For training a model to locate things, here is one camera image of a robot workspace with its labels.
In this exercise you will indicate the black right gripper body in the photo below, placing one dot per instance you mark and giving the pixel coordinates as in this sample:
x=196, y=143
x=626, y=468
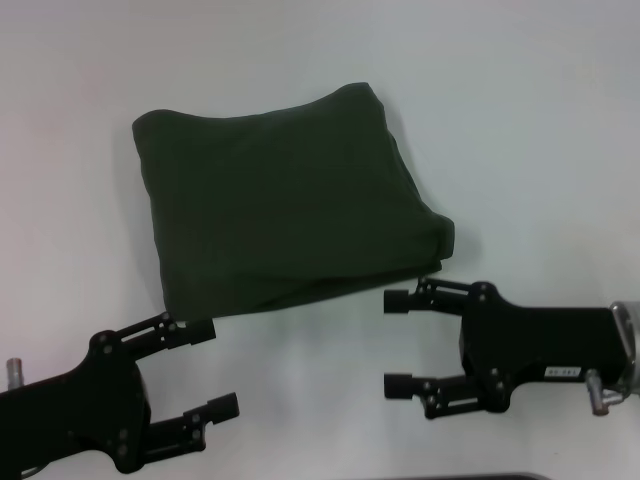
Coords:
x=535, y=340

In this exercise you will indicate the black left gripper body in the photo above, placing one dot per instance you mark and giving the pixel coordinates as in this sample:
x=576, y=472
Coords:
x=80, y=400

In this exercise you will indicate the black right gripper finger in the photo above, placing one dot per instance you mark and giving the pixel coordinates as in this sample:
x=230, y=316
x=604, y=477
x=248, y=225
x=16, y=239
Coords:
x=425, y=297
x=435, y=392

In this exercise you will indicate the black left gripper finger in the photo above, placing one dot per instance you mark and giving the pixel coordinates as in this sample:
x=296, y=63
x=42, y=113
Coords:
x=170, y=332
x=195, y=425

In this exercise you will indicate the dark green FREE t-shirt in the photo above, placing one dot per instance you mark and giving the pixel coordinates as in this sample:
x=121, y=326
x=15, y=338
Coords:
x=290, y=210

